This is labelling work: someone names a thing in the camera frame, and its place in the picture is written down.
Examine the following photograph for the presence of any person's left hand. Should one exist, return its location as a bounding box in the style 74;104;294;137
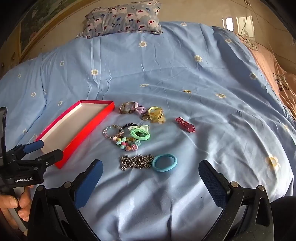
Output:
0;186;33;230

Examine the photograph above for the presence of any colourful bead bracelet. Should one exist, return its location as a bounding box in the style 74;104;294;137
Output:
113;136;142;152

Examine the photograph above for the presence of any wall cable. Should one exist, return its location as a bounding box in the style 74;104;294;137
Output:
239;1;253;39

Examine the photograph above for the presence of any yellow claw hair clip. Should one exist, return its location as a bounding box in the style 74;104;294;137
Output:
148;108;166;124

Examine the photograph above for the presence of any printed blue pillow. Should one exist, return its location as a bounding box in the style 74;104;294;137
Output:
76;1;163;39

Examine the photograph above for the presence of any pink printed blanket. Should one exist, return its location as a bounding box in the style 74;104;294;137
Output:
235;32;296;122

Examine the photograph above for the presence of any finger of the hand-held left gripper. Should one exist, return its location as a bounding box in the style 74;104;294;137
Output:
6;140;45;160
14;149;63;172

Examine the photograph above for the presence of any metal bangle bracelet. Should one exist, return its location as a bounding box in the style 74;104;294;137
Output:
119;101;136;114

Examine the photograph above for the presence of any red hair clip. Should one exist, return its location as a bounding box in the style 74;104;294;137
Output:
175;117;196;133

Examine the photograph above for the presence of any crystal bead bracelet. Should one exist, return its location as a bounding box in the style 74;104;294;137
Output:
103;125;125;140

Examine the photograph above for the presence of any blue flowered bed sheet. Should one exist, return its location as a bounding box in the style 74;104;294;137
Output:
0;21;296;241

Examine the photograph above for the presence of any green bow hair tie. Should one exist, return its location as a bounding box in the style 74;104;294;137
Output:
128;124;151;142

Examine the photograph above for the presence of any blue hair tie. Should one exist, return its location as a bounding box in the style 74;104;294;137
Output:
152;153;178;172

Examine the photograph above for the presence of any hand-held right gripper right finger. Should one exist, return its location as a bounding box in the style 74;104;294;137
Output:
198;159;274;241

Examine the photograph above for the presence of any purple bow hair tie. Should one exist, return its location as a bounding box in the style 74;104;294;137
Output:
130;103;148;115

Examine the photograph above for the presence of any silver chain necklace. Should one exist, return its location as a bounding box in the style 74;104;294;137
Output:
120;154;154;171

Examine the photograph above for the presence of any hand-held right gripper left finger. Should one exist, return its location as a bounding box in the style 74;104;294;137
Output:
30;159;104;241

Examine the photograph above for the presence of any framed landscape picture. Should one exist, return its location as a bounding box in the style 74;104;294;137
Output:
18;0;78;59

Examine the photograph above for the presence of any red cardboard box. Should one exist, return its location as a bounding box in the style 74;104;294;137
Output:
35;100;115;169

